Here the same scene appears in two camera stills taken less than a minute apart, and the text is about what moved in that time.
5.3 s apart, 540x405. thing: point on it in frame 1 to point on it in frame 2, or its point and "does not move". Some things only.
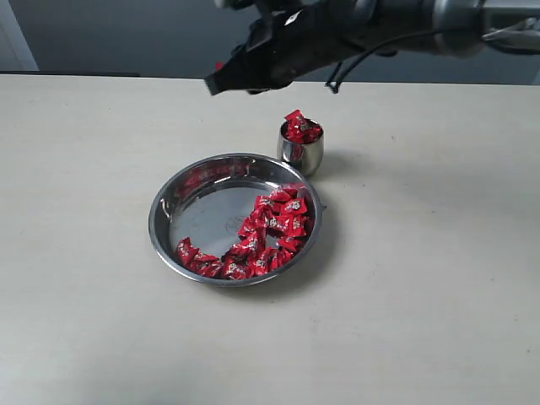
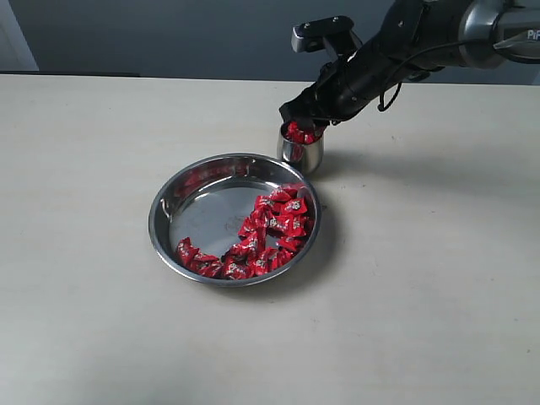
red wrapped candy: x=288 y=243 does not move
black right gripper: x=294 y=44 to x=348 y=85
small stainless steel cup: x=307 y=157 does not move
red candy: x=301 y=129 does not move
